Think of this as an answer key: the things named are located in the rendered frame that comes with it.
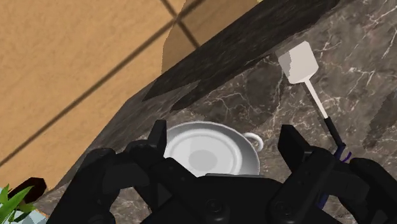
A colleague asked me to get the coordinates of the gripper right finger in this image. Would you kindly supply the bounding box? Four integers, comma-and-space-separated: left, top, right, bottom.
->
268, 124, 397, 224

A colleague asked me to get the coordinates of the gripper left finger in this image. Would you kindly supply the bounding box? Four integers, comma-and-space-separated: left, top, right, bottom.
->
46, 119, 199, 224

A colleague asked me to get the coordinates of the green potted plant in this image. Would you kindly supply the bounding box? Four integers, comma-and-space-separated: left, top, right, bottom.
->
0, 177, 48, 224

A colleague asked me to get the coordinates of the white pot with loop handle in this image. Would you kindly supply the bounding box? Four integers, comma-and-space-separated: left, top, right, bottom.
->
163, 120, 265, 178

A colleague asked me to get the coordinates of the white spatula with black handle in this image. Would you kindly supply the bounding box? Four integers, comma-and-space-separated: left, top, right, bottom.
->
277, 41, 352, 164

